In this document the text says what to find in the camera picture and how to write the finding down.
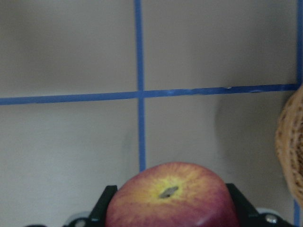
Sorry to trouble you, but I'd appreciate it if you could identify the red apple yellow bottom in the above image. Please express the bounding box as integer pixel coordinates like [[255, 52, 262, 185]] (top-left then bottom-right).
[[105, 162, 240, 227]]

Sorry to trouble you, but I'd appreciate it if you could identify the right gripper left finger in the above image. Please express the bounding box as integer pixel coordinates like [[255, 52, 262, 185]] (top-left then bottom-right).
[[89, 185, 117, 222]]

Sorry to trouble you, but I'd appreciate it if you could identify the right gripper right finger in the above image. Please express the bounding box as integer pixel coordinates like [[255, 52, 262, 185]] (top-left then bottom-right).
[[226, 183, 259, 218]]

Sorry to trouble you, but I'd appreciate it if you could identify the wicker basket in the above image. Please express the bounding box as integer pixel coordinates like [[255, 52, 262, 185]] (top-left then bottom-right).
[[275, 86, 303, 207]]

